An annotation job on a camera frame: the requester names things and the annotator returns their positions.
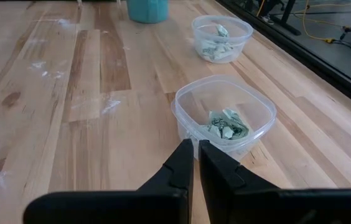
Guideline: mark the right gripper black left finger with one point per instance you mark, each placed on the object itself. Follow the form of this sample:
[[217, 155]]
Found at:
[[178, 174]]

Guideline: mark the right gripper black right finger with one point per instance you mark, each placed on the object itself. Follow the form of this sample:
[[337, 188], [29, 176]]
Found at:
[[216, 174]]

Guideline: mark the crumpled green banknote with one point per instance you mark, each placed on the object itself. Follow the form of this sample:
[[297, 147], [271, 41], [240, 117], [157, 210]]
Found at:
[[214, 50], [222, 30], [228, 124]]

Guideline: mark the square clear plastic container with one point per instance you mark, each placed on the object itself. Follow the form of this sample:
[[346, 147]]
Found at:
[[194, 102]]

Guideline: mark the round clear plastic container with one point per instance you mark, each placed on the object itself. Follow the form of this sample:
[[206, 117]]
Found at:
[[241, 43]]

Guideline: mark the person's shoe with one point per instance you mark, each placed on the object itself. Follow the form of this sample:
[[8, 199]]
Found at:
[[267, 19]]

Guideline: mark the teal cup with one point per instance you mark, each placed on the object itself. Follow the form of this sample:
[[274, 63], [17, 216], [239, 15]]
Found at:
[[147, 11]]

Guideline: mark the black desk leg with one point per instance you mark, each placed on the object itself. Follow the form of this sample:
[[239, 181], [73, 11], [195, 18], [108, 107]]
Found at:
[[287, 18]]

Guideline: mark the black metal table frame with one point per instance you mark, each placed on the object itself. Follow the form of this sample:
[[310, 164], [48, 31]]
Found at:
[[318, 67]]

